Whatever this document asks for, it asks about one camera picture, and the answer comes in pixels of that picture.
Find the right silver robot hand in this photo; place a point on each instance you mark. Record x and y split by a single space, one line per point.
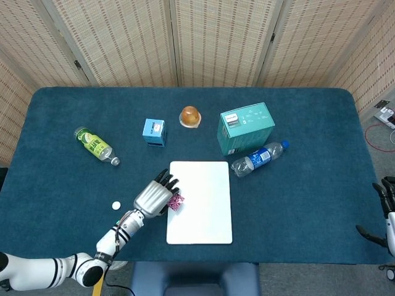
391 228

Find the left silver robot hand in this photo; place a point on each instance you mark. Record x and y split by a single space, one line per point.
152 198

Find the pink patterned packet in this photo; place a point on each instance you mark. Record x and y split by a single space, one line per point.
176 203

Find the green label plastic bottle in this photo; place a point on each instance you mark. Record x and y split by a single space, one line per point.
94 145

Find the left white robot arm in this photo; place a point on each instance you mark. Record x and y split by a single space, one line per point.
37 271

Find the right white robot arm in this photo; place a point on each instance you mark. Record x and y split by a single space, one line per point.
391 272

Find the white board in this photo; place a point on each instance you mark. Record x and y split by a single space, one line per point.
203 209

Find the orange jelly cup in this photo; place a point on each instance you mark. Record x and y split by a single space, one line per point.
190 115

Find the white bottle cap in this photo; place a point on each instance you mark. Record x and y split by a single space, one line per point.
116 205

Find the small light blue box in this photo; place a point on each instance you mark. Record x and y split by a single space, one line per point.
153 131

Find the clear plastic bag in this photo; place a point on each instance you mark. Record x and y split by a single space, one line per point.
118 264

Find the blue padded seat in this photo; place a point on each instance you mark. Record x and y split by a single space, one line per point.
194 277

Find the dark blue tablecloth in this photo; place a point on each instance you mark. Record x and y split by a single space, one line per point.
293 200

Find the white power strip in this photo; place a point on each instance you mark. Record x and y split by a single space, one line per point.
384 117

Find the teal product box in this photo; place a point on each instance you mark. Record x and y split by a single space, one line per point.
243 132

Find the blue label water bottle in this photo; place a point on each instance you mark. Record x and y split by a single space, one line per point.
259 157

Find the woven folding screen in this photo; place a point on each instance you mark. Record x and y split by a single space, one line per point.
216 46

